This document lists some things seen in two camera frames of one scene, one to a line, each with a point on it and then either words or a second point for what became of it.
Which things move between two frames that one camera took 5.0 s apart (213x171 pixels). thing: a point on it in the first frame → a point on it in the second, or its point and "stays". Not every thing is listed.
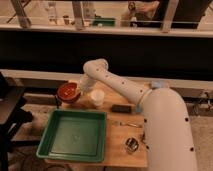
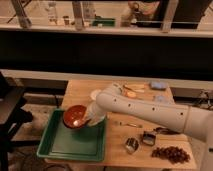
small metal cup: (131, 145) stays
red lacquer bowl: (68, 92) → (73, 116)
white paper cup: (97, 96) stays
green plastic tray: (74, 135) stays
